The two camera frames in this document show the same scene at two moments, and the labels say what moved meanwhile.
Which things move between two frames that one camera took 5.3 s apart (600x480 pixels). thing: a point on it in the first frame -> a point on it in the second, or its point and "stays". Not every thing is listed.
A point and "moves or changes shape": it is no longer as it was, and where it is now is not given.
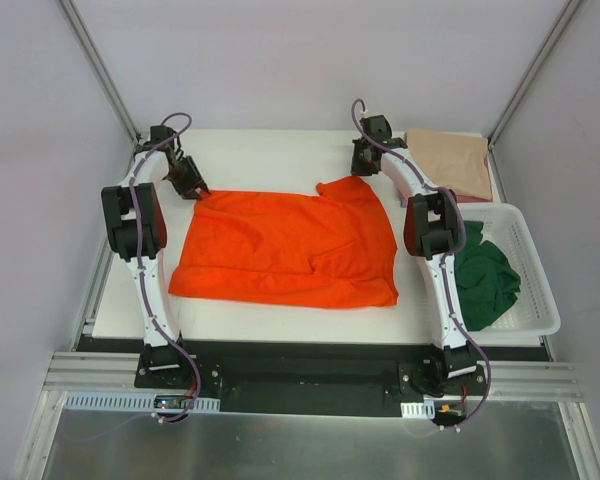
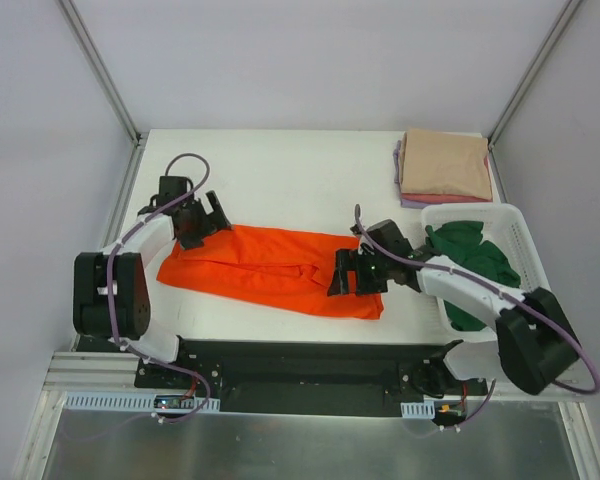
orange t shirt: x=329 y=247 moves or changes shape
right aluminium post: x=565 y=16 stays
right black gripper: x=362 y=163 -> x=353 y=272
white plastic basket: x=536 y=311 stays
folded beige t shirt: x=450 y=160 stays
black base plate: x=404 y=378 stays
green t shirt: x=487 y=281 stays
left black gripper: x=184 y=176 -> x=203 y=223
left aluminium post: x=100 y=68 stays
